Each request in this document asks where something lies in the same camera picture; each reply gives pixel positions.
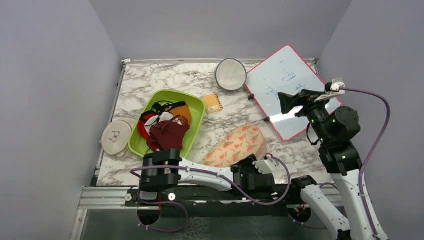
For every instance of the orange bra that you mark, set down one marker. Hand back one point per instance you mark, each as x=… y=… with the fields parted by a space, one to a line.
x=181 y=110

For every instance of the maroon bra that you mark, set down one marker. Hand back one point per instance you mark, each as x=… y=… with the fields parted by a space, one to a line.
x=171 y=138

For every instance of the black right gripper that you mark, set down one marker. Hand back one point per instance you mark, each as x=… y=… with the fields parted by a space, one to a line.
x=288 y=102

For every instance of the black strap bra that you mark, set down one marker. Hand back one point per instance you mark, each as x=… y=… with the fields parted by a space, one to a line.
x=160 y=107

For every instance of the aluminium table frame rail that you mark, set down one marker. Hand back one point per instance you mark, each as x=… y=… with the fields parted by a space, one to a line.
x=107 y=198

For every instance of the green plastic tray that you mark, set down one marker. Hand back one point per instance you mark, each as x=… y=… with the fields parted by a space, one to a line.
x=138 y=145

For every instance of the yellow spiral notebook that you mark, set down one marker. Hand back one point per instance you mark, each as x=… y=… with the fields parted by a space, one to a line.
x=212 y=103

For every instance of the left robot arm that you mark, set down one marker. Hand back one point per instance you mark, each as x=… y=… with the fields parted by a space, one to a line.
x=164 y=170

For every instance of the red and white bra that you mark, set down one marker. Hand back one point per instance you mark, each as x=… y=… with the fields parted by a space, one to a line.
x=162 y=122

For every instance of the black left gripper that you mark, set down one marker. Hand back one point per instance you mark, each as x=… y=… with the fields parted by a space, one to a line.
x=248 y=162

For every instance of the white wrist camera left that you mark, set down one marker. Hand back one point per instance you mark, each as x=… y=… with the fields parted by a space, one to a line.
x=267 y=165

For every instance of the peach floral mesh laundry bag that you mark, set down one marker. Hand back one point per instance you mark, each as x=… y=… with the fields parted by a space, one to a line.
x=240 y=143

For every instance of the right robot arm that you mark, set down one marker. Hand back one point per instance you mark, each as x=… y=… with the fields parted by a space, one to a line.
x=342 y=161

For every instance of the flat round white laundry bag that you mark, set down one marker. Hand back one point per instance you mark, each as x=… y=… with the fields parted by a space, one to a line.
x=115 y=137

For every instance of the pink framed whiteboard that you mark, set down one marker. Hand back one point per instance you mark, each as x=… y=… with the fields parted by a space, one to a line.
x=285 y=71

